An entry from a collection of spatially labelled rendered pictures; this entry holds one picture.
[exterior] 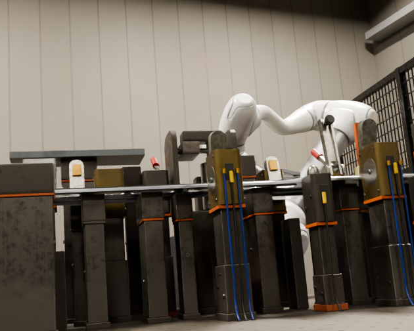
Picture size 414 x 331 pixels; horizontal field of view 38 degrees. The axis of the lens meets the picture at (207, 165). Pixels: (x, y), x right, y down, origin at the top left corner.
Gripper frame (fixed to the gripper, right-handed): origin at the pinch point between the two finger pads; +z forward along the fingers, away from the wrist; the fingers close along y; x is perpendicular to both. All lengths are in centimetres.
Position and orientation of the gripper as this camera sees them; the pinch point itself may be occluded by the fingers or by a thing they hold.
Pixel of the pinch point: (296, 206)
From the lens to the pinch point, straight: 202.5
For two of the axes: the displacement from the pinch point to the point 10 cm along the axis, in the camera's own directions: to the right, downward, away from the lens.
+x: -1.7, -4.5, -8.7
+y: -6.7, 7.0, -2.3
